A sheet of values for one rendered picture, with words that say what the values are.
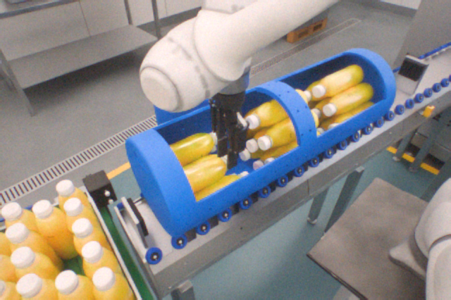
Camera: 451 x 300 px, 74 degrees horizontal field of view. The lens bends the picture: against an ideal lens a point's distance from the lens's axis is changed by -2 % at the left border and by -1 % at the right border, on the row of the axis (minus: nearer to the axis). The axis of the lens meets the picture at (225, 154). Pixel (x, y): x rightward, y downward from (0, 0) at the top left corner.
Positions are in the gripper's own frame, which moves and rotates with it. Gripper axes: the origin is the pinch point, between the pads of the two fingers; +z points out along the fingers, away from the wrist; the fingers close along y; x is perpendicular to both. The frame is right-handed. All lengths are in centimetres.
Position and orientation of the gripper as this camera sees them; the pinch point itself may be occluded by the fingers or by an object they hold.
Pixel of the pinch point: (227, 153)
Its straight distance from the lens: 79.5
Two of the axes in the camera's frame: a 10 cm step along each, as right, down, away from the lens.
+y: -5.8, -5.7, 5.8
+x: -8.2, 4.0, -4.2
